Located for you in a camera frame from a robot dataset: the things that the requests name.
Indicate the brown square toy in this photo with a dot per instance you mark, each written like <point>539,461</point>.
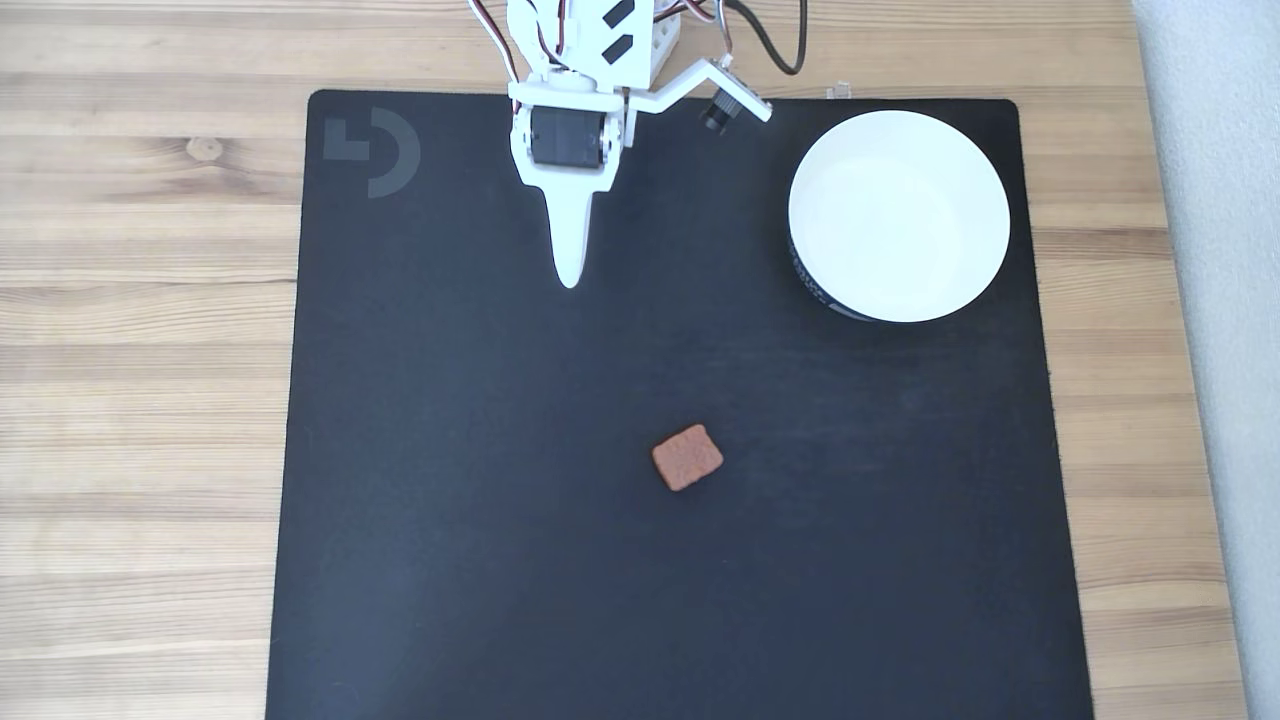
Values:
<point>688,458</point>

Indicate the white bowl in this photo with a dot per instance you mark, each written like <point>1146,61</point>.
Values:
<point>900,215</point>

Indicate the small clear plastic connector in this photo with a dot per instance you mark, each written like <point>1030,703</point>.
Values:
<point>838,91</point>

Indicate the black desk mat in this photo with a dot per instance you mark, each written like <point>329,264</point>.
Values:
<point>480,500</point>

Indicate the small camera on white bracket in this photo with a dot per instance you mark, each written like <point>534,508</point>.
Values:
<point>740,95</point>

